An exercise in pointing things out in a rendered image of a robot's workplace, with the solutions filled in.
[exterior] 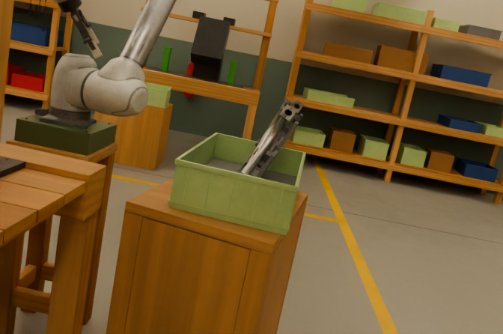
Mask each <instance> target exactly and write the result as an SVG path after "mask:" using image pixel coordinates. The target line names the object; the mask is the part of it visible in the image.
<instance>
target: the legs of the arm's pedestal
mask: <svg viewBox="0 0 503 334"><path fill-rule="evenodd" d="M114 158H115V153H113V154H111V155H109V156H108V157H106V158H104V159H102V160H100V161H99V162H97V163H98V164H101V165H105V166H106V177H105V183H104V188H103V198H102V204H101V208H100V209H99V211H98V217H97V227H96V233H95V238H94V248H93V254H92V259H91V269H90V275H89V280H88V290H87V296H86V301H85V311H84V317H83V322H82V325H86V323H87V322H88V321H89V320H90V319H91V314H92V308H93V303H94V294H95V288H96V283H97V273H98V267H99V262H100V252H101V247H102V241H103V232H104V226H105V220H106V211H107V205H108V200H109V190H110V185H111V179H112V169H113V164H114ZM52 218H53V215H51V216H50V217H49V218H47V219H45V220H43V221H42V222H41V223H39V224H38V225H36V226H34V227H33V228H31V229H30V230H29V236H28V248H27V255H26V263H25V267H24V268H23V269H22V270H21V264H22V251H23V244H24V238H25V233H24V234H22V235H20V236H19V237H18V238H16V239H14V240H12V241H11V242H9V243H8V244H6V245H5V246H3V247H2V248H0V334H13V332H14V325H15V318H16V307H18V308H20V310H21V311H24V312H30V313H35V312H41V313H44V314H48V313H49V302H50V296H51V294H49V293H46V292H43V291H44V285H45V280H46V281H51V282H52V278H53V272H54V266H55V264H53V263H49V262H47V261H48V254H49V242H50V236H51V230H52Z"/></svg>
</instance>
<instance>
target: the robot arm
mask: <svg viewBox="0 0 503 334"><path fill-rule="evenodd" d="M53 1H54V2H57V3H58V6H59V7H60V9H61V10H62V12H64V13H67V12H71V18H72V20H73V21H74V22H75V24H76V26H77V28H78V30H79V32H80V34H81V36H82V37H83V39H84V42H83V43H84V44H87V46H88V48H89V49H90V51H91V53H92V55H93V56H94V58H95V59H96V58H99V57H101V56H103V54H102V53H101V51H100V49H99V48H98V46H97V44H98V43H100V42H99V41H98V39H97V37H96V35H95V33H94V32H93V30H92V28H91V24H90V23H89V24H88V21H87V20H86V18H85V17H84V15H83V14H82V11H81V10H80V9H79V6H80V5H81V4H82V2H81V0H53ZM175 2H176V0H147V3H146V5H145V6H144V9H143V11H142V12H141V15H140V17H139V18H138V20H137V22H136V24H135V26H134V28H133V30H132V32H131V34H130V36H129V38H128V40H127V42H126V44H125V46H124V48H123V50H122V51H121V53H120V55H119V57H117V58H113V59H111V60H110V61H109V62H108V63H107V64H106V65H105V66H104V67H103V68H102V69H100V70H98V69H97V64H96V62H95V60H94V59H92V58H91V57H90V56H89V55H80V54H72V53H66V54H65V55H64V56H62V57H61V59H60V60H59V62H58V63H57V65H56V68H55V71H54V75H53V78H52V88H51V101H50V107H49V108H48V109H39V108H36V110H35V114H36V115H39V116H42V117H40V118H39V121H41V122H46V123H51V124H60V125H64V126H69V127H76V128H79V129H83V130H86V129H87V128H88V127H89V126H90V125H92V124H95V123H96V122H97V120H96V119H94V118H91V109H92V110H94V111H96V112H100V113H103V114H106V115H112V116H117V117H129V116H133V115H137V114H139V113H140V112H141V111H143V109H144V108H145V106H146V105H147V101H148V90H147V86H146V85H145V83H144V81H145V75H144V71H143V70H142V69H143V67H144V65H145V63H146V61H147V59H148V57H149V54H150V52H151V50H152V48H153V46H154V44H155V42H156V40H157V38H158V36H159V34H160V32H161V30H162V28H163V26H164V24H165V22H166V20H167V18H168V15H169V14H170V12H171V9H172V8H173V6H174V3H175ZM86 38H87V39H86Z"/></svg>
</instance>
